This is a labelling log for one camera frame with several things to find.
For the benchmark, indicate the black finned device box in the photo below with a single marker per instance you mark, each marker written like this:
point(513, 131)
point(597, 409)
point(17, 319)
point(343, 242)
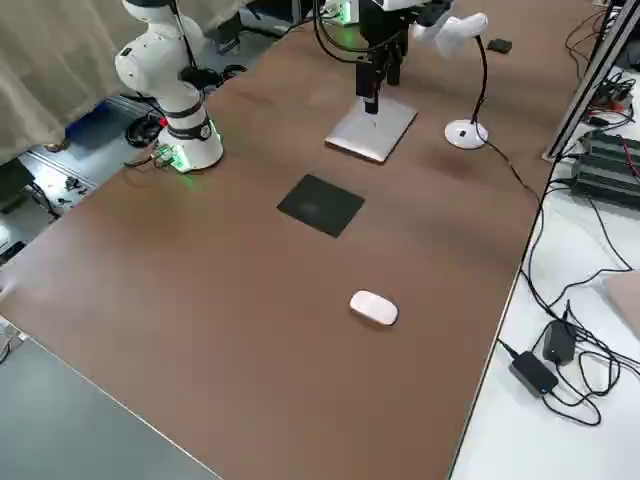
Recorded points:
point(605, 180)
point(615, 145)

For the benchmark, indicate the aluminium frame post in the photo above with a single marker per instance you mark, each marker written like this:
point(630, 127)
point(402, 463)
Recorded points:
point(575, 105)

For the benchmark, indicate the silver closed laptop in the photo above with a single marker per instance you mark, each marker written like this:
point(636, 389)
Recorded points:
point(372, 130)

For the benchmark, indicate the small black square object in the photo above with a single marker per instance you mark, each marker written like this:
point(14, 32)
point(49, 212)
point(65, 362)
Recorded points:
point(499, 45)

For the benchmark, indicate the beige curtain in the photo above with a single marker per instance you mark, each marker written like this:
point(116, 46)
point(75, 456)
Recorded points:
point(50, 60)

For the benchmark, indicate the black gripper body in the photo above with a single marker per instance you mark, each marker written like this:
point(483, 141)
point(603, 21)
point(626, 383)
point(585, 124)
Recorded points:
point(382, 27)

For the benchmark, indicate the white gooseneck desk lamp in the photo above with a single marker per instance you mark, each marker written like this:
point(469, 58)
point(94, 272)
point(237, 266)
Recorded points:
point(465, 134)

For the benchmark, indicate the white mouse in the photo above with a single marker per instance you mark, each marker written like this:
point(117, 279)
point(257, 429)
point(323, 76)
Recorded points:
point(374, 307)

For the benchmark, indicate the black plug adapter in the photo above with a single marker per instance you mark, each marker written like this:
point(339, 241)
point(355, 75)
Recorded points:
point(559, 342)

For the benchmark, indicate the flat black power brick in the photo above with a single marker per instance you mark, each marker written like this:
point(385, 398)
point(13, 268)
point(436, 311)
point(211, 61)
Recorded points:
point(532, 372)

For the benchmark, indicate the black square mouse pad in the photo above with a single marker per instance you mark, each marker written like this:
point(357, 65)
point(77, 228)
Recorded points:
point(321, 205)

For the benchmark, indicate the blue plastic bin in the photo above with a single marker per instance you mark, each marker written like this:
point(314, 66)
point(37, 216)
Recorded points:
point(92, 122)

